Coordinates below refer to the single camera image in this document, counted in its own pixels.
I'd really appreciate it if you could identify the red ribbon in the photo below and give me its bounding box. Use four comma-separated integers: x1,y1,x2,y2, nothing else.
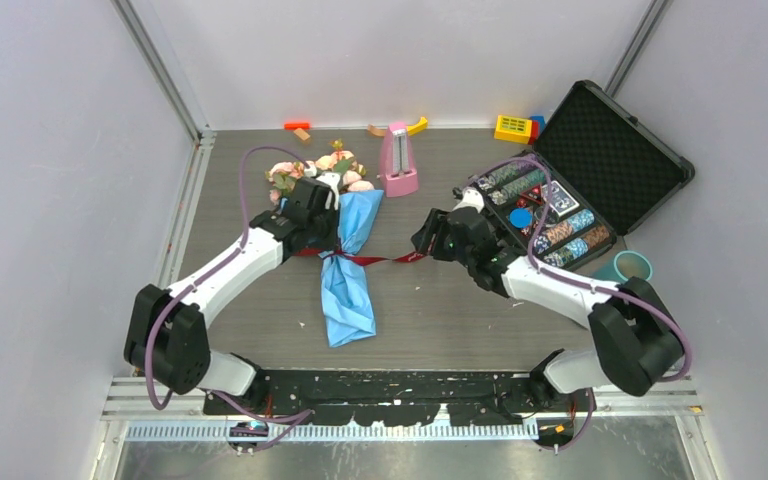
296,248,425,267

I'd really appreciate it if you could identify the pink flower bouquet blue wrap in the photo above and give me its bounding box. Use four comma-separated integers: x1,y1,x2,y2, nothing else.
265,139,383,348

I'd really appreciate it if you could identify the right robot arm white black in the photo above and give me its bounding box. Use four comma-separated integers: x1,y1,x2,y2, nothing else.
411,188,692,411

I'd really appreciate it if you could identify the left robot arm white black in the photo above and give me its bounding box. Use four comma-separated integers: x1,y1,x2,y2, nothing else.
124,173,341,414

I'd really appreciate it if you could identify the teal cylindrical vase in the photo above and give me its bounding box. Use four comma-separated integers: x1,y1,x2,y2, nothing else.
591,250,654,284

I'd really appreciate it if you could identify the blue round chip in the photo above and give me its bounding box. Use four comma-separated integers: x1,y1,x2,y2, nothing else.
508,207,533,230

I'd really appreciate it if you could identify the small wooden block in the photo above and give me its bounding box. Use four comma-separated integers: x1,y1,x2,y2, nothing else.
293,128,312,145

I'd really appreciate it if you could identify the pink metronome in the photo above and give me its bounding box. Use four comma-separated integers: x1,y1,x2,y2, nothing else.
379,122,419,198

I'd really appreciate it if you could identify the orange red block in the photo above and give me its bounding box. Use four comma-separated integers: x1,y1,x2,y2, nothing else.
283,122,311,131

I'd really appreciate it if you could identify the playing card deck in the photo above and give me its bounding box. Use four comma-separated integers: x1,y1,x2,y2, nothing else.
541,180,580,217

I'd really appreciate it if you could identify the yellow curved block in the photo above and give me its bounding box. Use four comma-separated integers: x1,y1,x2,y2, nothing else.
406,116,429,136

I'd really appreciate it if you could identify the yellow toy block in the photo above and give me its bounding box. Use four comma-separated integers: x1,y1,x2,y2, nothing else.
493,115,539,145

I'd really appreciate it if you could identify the wooden curved block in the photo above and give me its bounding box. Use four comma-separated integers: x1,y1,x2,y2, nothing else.
366,124,388,137

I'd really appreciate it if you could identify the blue toy block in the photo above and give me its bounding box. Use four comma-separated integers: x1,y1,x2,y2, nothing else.
529,115,546,134

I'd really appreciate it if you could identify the black poker chip case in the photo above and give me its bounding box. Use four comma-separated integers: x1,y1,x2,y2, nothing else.
468,80,695,270

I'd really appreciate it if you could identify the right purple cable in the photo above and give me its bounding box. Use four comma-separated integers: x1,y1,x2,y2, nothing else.
463,155,695,455

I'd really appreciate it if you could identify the purple cable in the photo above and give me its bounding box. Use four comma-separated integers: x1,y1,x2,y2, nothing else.
463,155,695,455
143,145,316,455

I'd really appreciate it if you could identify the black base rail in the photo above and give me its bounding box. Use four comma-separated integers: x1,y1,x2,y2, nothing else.
201,368,599,429

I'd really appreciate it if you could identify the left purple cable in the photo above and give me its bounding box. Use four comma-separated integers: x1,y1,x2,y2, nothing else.
143,145,316,455

